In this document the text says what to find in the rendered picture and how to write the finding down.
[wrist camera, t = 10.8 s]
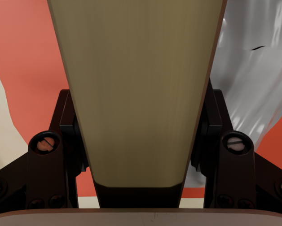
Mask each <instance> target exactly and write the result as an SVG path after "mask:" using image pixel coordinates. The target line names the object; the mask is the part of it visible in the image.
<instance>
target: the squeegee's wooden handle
mask: <svg viewBox="0 0 282 226"><path fill-rule="evenodd" d="M227 1H228V0H47V3H48V8H49V11H50V15H51V19H52V22H53V27H54V31H55V34H56V38H57V43H58V46H59V50H60V54H61V57H62V62H63V66H64V70H65V73H66V78H67V81H68V85H69V89H70V94H71V97H72V101H73V105H74V108H75V113H76V117H77V120H78V124H79V129H80V132H81V136H82V140H83V143H84V148H85V152H86V156H87V160H88V164H89V168H90V171H91V175H92V179H93V184H94V187H95V191H96V195H97V199H98V203H99V207H100V208H179V205H180V201H181V196H182V192H183V188H184V184H185V179H186V175H187V171H188V167H189V162H190V158H191V154H192V150H193V146H194V141H195V136H196V133H197V128H198V124H199V120H200V116H201V111H202V108H203V103H204V98H205V94H206V90H207V85H208V81H209V77H210V73H211V69H212V64H213V60H214V56H215V52H216V47H217V43H218V39H219V35H220V30H221V26H222V22H223V18H224V14H225V9H226V5H227Z"/></svg>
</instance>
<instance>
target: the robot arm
mask: <svg viewBox="0 0 282 226"><path fill-rule="evenodd" d="M190 160H191V165H192V166H193V167H195V168H196V172H201V174H203V175H204V176H205V177H206V184H205V193H204V202H203V208H79V202H78V193H77V183H76V177H77V176H78V175H79V174H81V172H86V168H87V167H89V164H88V160H87V156H86V152H85V148H84V143H83V140H82V136H81V132H80V129H79V124H78V120H77V117H76V113H75V108H74V105H73V101H72V97H71V93H70V89H61V90H60V93H59V96H58V99H57V103H56V106H55V109H54V112H53V116H52V120H51V122H50V126H49V129H48V130H45V131H42V132H40V133H38V134H36V135H35V136H33V137H32V138H31V140H30V142H29V144H28V152H26V153H25V154H23V155H22V156H20V157H19V158H17V159H16V160H14V161H12V162H11V163H9V164H8V165H6V166H5V167H3V168H2V169H0V226H282V169H280V168H279V167H277V166H276V165H274V164H273V163H271V162H270V161H268V160H266V159H265V158H263V157H262V156H260V155H259V154H257V153H256V152H254V144H253V142H252V140H251V138H250V137H249V136H247V135H246V134H244V133H242V132H240V131H237V130H234V129H233V126H232V122H231V120H230V116H229V112H228V109H227V106H226V103H225V99H224V96H223V93H222V90H221V89H213V88H212V83H211V80H210V78H209V81H208V85H207V90H206V94H205V98H204V103H203V108H202V111H201V116H200V120H199V124H198V128H197V133H196V136H195V141H194V146H193V150H192V154H191V158H190Z"/></svg>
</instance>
